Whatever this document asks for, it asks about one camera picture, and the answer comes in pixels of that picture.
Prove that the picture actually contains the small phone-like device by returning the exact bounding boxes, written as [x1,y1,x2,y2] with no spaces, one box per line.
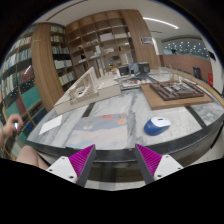
[14,122,18,131]

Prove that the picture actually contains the wooden bookshelf wall unit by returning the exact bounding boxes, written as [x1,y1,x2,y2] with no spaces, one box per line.
[66,9,159,77]

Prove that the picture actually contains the grey architectural model centre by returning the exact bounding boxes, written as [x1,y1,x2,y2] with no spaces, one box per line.
[114,62,160,90]

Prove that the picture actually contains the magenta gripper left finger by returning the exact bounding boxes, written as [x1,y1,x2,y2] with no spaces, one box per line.
[47,145,96,187]

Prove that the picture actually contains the blue and white computer mouse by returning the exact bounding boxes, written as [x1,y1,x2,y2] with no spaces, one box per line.
[144,117,171,136]

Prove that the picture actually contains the person's hand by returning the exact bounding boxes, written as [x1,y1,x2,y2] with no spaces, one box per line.
[0,114,23,142]

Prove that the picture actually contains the brown architectural model on board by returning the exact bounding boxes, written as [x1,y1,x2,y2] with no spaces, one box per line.
[141,80,213,110]

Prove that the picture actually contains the pastel painted mouse pad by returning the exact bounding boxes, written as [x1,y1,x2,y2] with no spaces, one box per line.
[66,113,128,150]

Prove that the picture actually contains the white architectural model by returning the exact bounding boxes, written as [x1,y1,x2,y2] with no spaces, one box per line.
[54,67,121,115]

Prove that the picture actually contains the white paper sheet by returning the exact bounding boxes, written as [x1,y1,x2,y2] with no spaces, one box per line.
[39,116,62,134]

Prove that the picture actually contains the person's bare knee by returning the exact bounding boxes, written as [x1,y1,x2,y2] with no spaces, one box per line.
[16,146,48,170]

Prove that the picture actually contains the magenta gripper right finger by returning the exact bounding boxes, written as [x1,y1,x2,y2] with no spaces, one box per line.
[134,144,183,184]

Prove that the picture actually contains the dark bookshelf with books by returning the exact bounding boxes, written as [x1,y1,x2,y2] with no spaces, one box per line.
[0,25,46,160]

